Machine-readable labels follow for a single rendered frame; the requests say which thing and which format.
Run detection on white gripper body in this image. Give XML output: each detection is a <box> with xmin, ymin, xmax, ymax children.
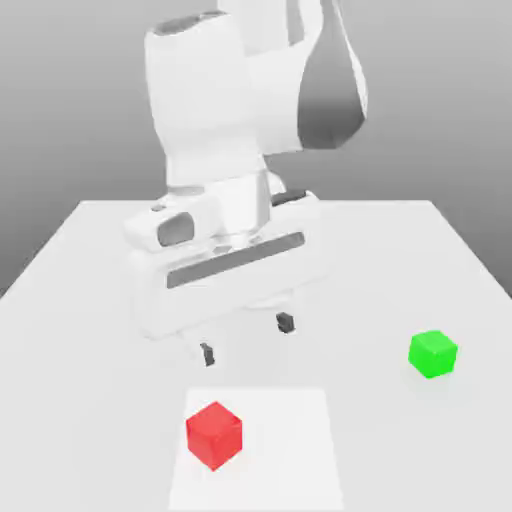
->
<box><xmin>128</xmin><ymin>190</ymin><xmax>326</xmax><ymax>342</ymax></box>

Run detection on small red cube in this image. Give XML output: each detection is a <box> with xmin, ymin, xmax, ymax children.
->
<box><xmin>185</xmin><ymin>400</ymin><xmax>244</xmax><ymax>473</ymax></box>

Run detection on small green cube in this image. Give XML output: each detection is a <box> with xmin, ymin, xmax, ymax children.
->
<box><xmin>407</xmin><ymin>329</ymin><xmax>459</xmax><ymax>380</ymax></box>

